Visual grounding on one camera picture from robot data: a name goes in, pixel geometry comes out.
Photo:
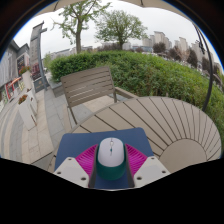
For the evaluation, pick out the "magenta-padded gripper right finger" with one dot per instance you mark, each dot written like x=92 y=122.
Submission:
x=150 y=170

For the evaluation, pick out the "thin-trunked sparse tree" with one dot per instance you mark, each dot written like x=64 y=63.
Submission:
x=78 y=43

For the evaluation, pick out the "dark storefront building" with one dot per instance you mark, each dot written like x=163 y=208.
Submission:
x=13 y=66

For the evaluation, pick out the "white flower planter box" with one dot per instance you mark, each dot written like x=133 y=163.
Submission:
x=26 y=115

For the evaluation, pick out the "distant apartment buildings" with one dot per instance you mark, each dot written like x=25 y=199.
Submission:
x=159 y=37

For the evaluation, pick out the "blue mouse pad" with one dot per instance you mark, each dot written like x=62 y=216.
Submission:
x=76 y=143

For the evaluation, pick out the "beige patio umbrella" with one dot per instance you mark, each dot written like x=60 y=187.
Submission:
x=210 y=76

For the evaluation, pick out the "grey slatted wooden chair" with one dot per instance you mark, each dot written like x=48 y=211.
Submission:
x=86 y=85

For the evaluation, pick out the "tall dark sign pillar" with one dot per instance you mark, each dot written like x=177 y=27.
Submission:
x=36 y=53

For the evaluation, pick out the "green hedge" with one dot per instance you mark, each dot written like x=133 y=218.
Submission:
x=150 y=71

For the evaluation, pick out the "round-crowned green tree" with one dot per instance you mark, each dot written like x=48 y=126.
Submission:
x=120 y=26

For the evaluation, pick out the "white and teal computer mouse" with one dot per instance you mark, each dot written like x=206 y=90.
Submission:
x=110 y=156

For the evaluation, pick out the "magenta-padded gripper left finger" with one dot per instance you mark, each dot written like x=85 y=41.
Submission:
x=71 y=170

